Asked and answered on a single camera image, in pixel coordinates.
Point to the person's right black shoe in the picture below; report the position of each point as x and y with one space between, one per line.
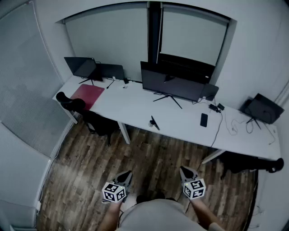
160 195

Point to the person's left forearm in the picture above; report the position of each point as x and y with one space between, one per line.
114 214

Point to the black office chair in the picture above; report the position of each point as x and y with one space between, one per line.
94 121
239 163

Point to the person's right forearm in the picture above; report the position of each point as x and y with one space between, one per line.
203 212

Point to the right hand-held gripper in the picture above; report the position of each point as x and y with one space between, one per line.
194 188

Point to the dark window glass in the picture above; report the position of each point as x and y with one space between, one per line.
154 33

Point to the black smartphone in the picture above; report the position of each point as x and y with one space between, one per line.
203 120

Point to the black power adapter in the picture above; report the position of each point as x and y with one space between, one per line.
221 106
213 107

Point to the small black charger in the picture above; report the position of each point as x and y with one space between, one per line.
126 81

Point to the person's light shirt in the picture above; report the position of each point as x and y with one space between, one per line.
158 216

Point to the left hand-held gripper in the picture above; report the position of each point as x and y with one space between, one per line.
113 191

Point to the person's black shoe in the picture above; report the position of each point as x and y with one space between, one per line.
160 195
141 199

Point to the person's left black shoe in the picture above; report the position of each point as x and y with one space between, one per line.
141 199

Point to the black angled monitor on tripod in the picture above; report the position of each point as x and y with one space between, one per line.
264 109

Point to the small phone stand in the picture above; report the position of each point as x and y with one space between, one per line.
155 123

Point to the red desk mat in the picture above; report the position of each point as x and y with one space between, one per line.
88 95

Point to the large black monitor on stand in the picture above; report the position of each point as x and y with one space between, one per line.
171 83

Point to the wide grey roller blind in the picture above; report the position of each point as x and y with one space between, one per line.
106 38

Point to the dark flat monitor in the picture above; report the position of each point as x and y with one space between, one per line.
113 71

